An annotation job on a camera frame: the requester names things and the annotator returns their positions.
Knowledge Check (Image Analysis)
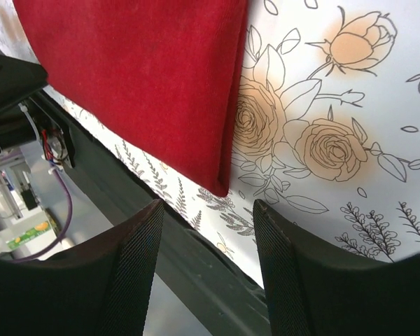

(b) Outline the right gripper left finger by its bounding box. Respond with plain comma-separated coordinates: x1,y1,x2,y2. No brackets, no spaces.
0,199,164,335

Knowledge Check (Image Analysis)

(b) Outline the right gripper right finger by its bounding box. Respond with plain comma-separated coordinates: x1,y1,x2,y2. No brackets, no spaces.
253,199,420,335

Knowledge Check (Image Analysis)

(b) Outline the red t shirt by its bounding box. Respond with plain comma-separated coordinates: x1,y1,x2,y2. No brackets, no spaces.
14,1,248,197

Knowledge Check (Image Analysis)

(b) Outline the green labelled box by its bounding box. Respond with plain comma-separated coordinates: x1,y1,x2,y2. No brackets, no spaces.
6,221,52,251

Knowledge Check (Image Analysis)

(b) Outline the floral table mat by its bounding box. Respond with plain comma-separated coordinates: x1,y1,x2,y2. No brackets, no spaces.
0,1,420,284

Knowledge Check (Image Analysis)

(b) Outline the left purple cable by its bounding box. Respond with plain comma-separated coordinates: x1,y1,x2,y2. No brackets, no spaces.
12,169,73,263

